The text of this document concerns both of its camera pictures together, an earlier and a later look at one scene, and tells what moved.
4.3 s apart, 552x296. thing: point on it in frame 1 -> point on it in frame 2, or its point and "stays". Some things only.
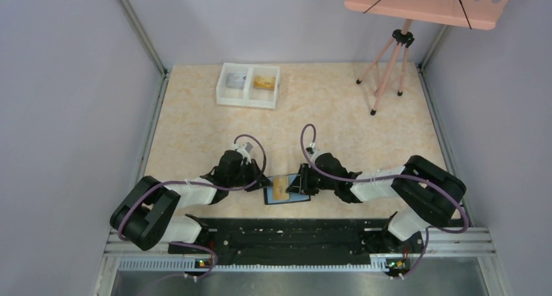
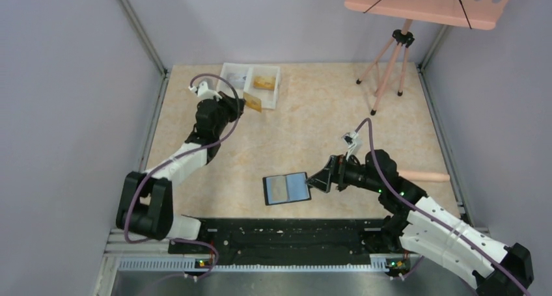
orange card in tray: x=266 y=82 stays
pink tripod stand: x=401 y=37 stays
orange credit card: x=279 y=188 -> x=252 y=103
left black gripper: x=250 y=174 -> x=232 y=107
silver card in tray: x=235 y=80 stays
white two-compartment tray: x=246 y=85 stays
